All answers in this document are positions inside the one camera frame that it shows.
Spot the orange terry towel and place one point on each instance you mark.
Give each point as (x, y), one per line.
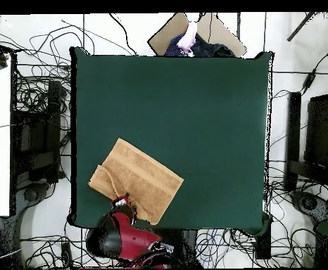
(141, 174)

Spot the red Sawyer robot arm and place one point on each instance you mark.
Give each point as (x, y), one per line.
(135, 239)

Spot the black power strip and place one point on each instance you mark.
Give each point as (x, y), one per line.
(67, 254)

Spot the grey chair base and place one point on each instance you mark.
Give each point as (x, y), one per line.
(307, 202)
(31, 194)

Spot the dark green table cloth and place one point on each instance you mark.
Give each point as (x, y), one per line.
(152, 92)

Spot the brown cardboard box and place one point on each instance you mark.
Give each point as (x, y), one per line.
(166, 33)

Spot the dark blue clothing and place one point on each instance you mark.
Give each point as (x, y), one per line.
(206, 49)

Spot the pink garment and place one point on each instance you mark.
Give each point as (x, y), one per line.
(189, 36)

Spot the black power adapter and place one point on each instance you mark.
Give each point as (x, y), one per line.
(309, 81)

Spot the black rod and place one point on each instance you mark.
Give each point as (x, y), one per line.
(300, 26)

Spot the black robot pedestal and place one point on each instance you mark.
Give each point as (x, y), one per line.
(186, 244)

